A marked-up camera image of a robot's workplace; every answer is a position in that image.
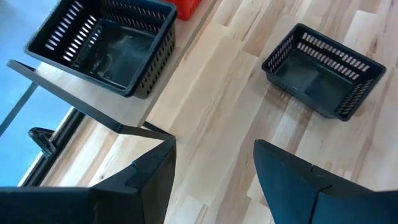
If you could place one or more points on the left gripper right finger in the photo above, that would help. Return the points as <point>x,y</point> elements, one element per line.
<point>311,199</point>

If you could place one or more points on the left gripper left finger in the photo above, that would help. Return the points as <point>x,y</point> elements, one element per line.
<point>124,205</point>

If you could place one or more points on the black slotted plastic basket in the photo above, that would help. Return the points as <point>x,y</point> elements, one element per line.
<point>118,56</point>
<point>155,74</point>
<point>314,84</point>

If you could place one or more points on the red slotted plastic basket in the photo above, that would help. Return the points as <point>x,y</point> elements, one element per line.
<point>186,9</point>

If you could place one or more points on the wooden shelf with black legs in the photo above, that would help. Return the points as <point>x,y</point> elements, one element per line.
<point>102,102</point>

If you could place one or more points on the black table edge frame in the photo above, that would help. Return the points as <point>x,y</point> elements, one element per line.
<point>59,140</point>

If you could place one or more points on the black clamp bracket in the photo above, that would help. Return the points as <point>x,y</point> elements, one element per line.
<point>42,140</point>

